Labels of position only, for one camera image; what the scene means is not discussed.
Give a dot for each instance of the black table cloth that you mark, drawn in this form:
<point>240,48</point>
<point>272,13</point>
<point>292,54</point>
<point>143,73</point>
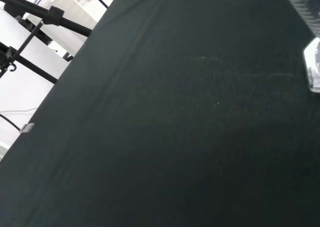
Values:
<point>175,124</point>

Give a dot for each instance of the white side table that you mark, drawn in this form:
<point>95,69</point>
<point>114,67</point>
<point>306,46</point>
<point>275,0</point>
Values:
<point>72,19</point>

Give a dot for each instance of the small clear cloth clip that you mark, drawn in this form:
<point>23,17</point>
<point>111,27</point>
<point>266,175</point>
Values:
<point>26,127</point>

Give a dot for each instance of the black tripod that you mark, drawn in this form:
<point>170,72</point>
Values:
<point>55,15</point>

